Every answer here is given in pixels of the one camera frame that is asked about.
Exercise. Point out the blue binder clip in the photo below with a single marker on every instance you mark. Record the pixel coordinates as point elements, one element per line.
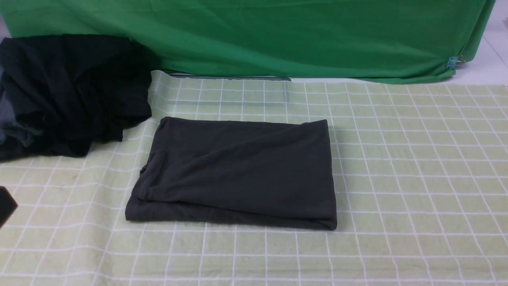
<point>455,62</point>

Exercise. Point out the light green checkered tablecloth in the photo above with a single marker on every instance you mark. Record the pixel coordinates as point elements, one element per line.
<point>421,178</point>

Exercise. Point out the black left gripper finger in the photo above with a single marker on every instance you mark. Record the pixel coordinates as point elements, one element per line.
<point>8,205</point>

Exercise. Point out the black crumpled garment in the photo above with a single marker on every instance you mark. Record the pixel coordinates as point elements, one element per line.
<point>71,91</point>

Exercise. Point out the dark gray long-sleeve shirt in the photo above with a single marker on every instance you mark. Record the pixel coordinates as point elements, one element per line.
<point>233,172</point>

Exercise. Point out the gray-blue crumpled garment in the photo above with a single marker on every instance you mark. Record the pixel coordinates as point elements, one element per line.
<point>10,128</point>

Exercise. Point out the green backdrop cloth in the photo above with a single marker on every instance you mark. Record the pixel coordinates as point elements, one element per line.
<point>383,41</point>

